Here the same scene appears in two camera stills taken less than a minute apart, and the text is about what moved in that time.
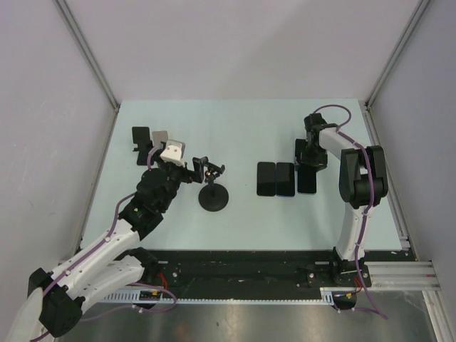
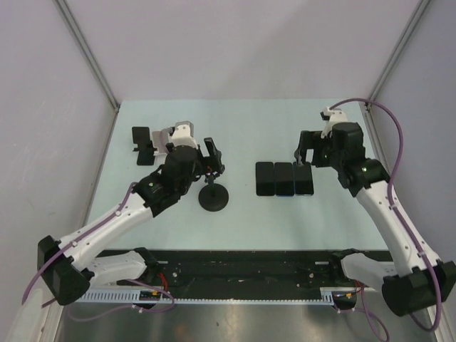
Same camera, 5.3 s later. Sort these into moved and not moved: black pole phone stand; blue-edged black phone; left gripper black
Moved: left gripper black
Not moved: black pole phone stand; blue-edged black phone
